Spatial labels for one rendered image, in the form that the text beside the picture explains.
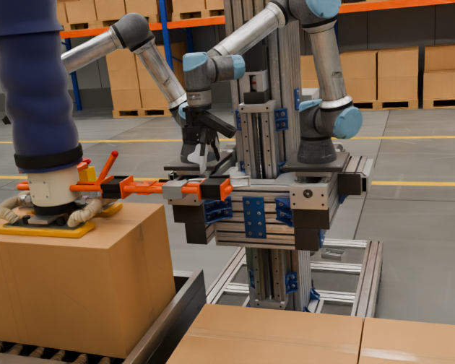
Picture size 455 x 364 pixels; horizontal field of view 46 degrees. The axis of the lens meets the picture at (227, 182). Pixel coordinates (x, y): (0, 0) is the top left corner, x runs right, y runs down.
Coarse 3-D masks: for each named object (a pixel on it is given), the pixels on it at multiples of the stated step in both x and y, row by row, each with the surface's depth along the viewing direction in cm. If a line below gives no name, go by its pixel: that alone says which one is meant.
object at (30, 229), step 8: (24, 216) 184; (8, 224) 185; (16, 224) 184; (24, 224) 183; (32, 224) 183; (40, 224) 182; (48, 224) 181; (56, 224) 180; (64, 224) 180; (80, 224) 178; (88, 224) 179; (0, 232) 183; (8, 232) 182; (16, 232) 181; (24, 232) 179; (32, 232) 178; (40, 232) 177; (48, 232) 176; (56, 232) 175; (64, 232) 174; (72, 232) 173; (80, 232) 173
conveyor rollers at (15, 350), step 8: (0, 344) 191; (8, 344) 193; (16, 344) 189; (24, 344) 190; (0, 352) 190; (8, 352) 185; (16, 352) 185; (24, 352) 188; (32, 352) 183; (40, 352) 184; (48, 352) 187; (56, 352) 182; (64, 352) 182; (72, 352) 185; (64, 360) 181; (80, 360) 177; (88, 360) 179; (104, 360) 175; (112, 360) 177
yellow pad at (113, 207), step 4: (112, 204) 196; (116, 204) 196; (120, 204) 197; (104, 208) 192; (108, 208) 193; (112, 208) 192; (116, 208) 194; (120, 208) 197; (32, 212) 200; (72, 212) 194; (100, 212) 190; (104, 212) 190; (108, 212) 189; (112, 212) 191; (104, 216) 191; (108, 216) 190
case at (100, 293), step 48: (0, 240) 177; (48, 240) 173; (96, 240) 170; (144, 240) 185; (0, 288) 184; (48, 288) 176; (96, 288) 170; (144, 288) 185; (0, 336) 192; (48, 336) 183; (96, 336) 176
